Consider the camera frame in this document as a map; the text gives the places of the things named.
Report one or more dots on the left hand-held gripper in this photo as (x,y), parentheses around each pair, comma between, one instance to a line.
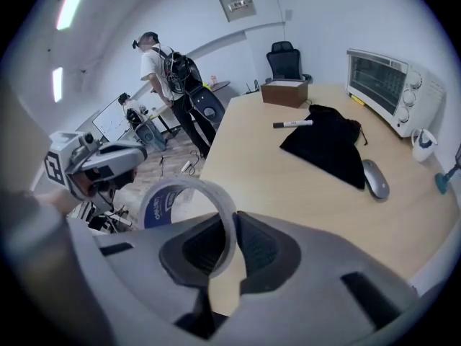
(55,164)

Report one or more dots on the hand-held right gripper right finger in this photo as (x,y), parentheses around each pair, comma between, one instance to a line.
(317,258)

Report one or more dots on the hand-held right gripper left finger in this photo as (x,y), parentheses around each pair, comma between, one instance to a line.
(144,265)

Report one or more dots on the clear tape roll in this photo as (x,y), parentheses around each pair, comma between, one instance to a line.
(158,207)

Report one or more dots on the person's left forearm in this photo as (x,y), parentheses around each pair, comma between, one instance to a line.
(57,202)

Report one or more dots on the black backpack with oval shell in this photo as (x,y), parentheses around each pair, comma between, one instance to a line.
(142,128)
(187,74)

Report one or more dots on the whiteboard on stand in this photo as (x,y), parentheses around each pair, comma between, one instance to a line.
(109,123)

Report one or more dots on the white power strip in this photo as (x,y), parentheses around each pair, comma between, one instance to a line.
(184,167)

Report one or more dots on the long ceiling light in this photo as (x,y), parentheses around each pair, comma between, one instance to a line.
(73,2)
(57,85)

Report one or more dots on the grey computer mouse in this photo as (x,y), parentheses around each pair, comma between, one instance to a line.
(376,178)

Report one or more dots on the round black table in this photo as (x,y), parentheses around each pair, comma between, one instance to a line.
(221,85)

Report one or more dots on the white marker pen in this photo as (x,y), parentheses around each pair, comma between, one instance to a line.
(293,124)

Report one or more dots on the black router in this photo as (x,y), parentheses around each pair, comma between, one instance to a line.
(252,88)

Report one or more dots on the blue lantern figurine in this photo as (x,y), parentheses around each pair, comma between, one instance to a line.
(444,182)

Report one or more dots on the white mug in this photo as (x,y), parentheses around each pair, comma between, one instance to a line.
(423,146)

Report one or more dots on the yellow sticky note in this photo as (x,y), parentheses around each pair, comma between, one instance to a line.
(356,100)

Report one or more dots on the brown cardboard box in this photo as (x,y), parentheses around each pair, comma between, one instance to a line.
(282,94)

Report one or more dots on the white toaster oven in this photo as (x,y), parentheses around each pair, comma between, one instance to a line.
(381,85)

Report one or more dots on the black office chair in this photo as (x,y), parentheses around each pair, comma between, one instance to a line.
(284,61)

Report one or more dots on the grey electrical wall panel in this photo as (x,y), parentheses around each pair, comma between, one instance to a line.
(236,4)

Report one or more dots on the white wall switch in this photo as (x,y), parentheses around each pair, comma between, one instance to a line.
(288,14)

